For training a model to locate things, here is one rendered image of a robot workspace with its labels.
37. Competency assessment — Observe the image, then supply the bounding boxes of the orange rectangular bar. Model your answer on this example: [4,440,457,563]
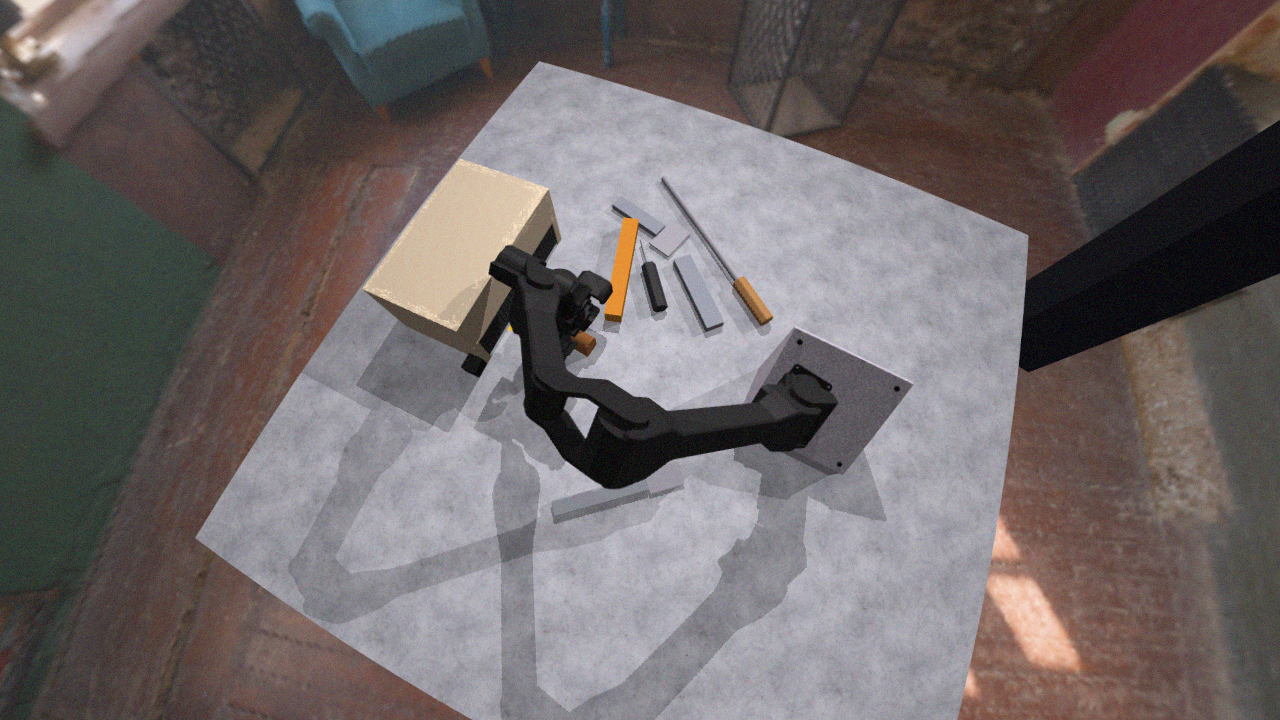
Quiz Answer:
[604,217,639,323]

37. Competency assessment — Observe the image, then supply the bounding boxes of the tan rectangular box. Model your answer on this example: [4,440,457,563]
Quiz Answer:
[364,159,561,378]

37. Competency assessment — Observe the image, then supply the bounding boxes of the orange-brown rounded cylinder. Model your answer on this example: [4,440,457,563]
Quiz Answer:
[570,331,596,356]

